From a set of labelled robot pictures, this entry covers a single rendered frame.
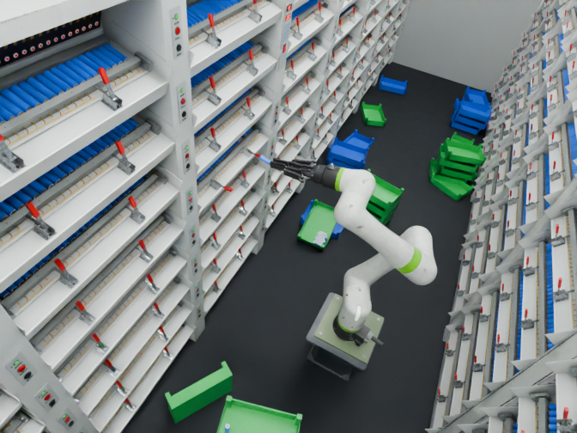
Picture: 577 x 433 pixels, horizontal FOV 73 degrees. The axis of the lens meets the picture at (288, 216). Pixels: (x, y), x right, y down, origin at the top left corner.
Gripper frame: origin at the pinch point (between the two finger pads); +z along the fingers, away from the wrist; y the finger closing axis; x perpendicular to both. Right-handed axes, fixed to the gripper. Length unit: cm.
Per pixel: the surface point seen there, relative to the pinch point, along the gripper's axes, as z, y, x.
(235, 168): 22.5, 0.0, 8.1
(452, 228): -73, -133, 123
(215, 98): 14.1, 15.5, -32.9
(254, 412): -19, 68, 71
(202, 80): 21.2, 12.3, -36.9
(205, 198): 22.3, 23.1, 8.1
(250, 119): 18.6, -10.3, -11.4
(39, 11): 3, 71, -74
